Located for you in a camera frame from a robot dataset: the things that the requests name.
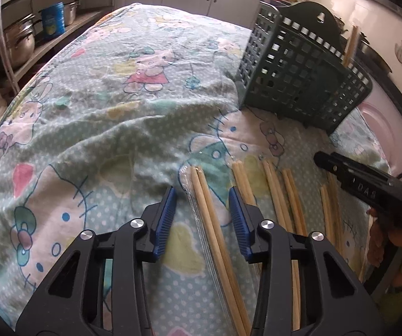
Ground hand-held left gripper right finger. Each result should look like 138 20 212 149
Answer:
228 186 387 336

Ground cartoon cat printed blanket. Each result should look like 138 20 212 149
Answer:
0 3 397 336

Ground wooden chopstick pair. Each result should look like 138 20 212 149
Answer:
232 160 258 206
261 159 302 332
319 171 345 254
342 24 359 68
281 169 308 237
180 165 252 336

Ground small steel pot with lid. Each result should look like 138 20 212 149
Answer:
63 0 83 26

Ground blue round canister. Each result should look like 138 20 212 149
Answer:
40 2 65 40

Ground person's right hand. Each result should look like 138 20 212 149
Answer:
366 207 397 274

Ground large stacked steel pots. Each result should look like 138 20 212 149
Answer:
2 13 38 70

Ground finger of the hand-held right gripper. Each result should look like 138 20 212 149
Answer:
314 151 402 215

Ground dark green plastic basket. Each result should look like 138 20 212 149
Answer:
236 1 373 136

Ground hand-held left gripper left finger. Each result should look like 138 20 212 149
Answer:
15 185 178 336

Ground metal kitchen shelf rack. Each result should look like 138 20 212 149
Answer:
0 0 117 90

